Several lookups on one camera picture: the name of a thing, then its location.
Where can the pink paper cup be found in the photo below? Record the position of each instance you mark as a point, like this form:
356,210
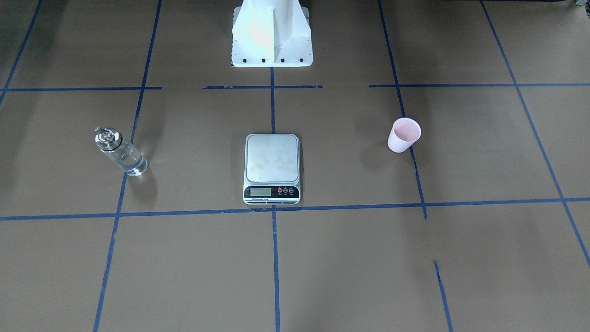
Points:
404,133

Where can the clear glass sauce bottle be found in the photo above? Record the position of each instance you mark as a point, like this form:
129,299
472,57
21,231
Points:
120,150

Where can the digital kitchen scale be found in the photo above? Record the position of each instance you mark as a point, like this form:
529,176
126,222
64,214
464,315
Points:
272,169

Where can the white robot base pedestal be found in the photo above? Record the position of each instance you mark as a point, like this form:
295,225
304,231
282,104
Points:
271,33

